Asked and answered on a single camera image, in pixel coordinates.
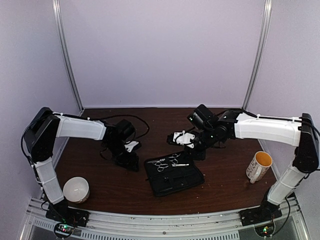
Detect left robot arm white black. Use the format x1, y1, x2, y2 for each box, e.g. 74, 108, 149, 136
20, 107, 139, 222

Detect black zip tool case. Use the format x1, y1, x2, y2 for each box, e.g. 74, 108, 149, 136
144, 151, 205, 197

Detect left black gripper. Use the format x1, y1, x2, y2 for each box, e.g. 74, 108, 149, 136
104, 139, 139, 172

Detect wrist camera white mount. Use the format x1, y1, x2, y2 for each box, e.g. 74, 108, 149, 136
124, 140, 142, 153
166, 130, 196, 148

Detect circuit board with leds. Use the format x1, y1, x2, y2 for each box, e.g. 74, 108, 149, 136
254, 222, 275, 238
53, 222, 75, 239

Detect aluminium frame post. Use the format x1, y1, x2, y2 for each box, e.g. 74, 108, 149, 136
242, 0, 273, 110
52, 0, 84, 112

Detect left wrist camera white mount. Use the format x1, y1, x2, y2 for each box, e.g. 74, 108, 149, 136
124, 140, 142, 153

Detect silver thinning shears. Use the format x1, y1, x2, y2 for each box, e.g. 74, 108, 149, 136
168, 153, 190, 167

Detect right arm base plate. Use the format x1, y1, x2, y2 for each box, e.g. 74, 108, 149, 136
239, 200, 283, 226

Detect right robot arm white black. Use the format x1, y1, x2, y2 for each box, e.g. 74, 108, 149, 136
176, 104, 320, 221

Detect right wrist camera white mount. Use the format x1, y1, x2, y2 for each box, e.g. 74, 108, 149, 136
166, 130, 196, 148

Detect white ceramic bowl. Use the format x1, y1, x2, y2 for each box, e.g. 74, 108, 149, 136
62, 176, 90, 204

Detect right aluminium frame post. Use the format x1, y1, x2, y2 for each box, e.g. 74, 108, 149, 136
242, 0, 273, 110

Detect aluminium front rail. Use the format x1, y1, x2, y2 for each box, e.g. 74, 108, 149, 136
24, 192, 308, 240

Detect white mug yellow inside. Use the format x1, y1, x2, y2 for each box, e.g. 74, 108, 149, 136
245, 151, 273, 184

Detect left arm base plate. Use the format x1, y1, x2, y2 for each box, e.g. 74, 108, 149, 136
45, 199, 90, 227

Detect right circuit board with leds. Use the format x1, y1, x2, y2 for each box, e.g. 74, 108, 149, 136
254, 222, 275, 238

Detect left circuit board with leds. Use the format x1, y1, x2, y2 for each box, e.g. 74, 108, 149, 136
53, 222, 75, 239

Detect left aluminium frame post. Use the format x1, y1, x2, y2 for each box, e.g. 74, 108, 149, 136
52, 0, 84, 112

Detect silver hair scissors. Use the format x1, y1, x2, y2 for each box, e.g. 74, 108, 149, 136
147, 158, 169, 172

